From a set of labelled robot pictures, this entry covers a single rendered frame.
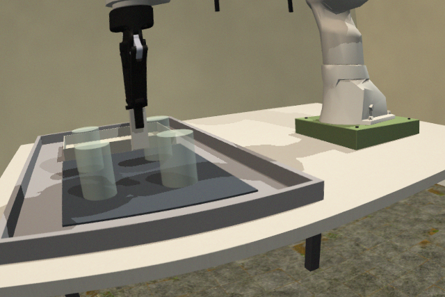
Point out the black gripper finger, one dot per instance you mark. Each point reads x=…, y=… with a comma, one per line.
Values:
x=137, y=84
x=124, y=69

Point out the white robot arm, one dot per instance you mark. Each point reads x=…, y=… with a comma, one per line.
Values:
x=349, y=97

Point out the clear glass cylinder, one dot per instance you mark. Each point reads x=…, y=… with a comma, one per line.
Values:
x=177, y=158
x=96, y=170
x=155, y=125
x=85, y=134

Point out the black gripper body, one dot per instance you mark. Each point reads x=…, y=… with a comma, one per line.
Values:
x=131, y=20

